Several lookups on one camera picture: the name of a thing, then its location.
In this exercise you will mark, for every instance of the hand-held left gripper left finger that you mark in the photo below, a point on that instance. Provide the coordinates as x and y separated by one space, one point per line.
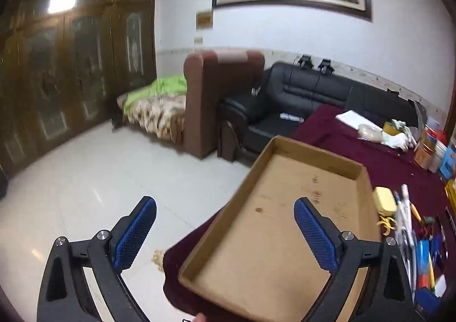
133 236

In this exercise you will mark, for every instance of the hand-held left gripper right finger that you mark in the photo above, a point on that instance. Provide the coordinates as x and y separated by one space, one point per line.
317 236

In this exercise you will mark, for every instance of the cardboard tray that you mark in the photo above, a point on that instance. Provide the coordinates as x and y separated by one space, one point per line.
270 200

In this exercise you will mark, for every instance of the pile of pens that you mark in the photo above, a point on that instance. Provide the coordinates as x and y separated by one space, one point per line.
406 215

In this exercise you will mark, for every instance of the yellow case with keyring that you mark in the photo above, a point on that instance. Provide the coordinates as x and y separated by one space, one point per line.
384 199

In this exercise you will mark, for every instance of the clear plastic bag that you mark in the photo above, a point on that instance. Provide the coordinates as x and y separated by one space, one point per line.
370 133

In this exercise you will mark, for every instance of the patterned bed cover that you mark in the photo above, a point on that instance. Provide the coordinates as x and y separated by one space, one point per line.
156 117

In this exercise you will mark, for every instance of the white object on sofa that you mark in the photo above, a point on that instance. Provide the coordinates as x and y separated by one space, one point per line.
290 117

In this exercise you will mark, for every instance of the white paper sheet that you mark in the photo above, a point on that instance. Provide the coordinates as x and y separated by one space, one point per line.
354 118

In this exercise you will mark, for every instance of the white gloves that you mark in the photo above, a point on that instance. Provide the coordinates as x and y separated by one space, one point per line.
399 140

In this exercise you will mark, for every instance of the brown bag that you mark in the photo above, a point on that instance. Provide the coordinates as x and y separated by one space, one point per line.
229 140

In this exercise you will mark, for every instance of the orange jar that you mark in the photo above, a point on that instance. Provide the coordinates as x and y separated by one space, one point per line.
424 154

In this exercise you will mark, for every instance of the white jar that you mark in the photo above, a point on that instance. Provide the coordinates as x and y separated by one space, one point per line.
436 163

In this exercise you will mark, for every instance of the yellow box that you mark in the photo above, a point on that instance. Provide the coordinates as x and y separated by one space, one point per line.
451 193

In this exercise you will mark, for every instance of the black leather sofa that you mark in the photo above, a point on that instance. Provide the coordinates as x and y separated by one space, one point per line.
306 90

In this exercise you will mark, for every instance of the green blanket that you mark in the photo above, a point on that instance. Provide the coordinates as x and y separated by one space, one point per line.
160 88

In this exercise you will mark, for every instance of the brown armchair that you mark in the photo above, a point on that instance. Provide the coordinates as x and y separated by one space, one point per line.
203 101

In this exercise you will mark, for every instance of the black clamp device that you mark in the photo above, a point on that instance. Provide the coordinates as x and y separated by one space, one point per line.
325 66
305 61

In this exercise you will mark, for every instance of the dark wooden wardrobe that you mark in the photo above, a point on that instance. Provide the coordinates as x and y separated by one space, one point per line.
71 76

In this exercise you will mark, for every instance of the gold wall plaque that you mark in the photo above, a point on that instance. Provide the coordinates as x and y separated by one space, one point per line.
204 19

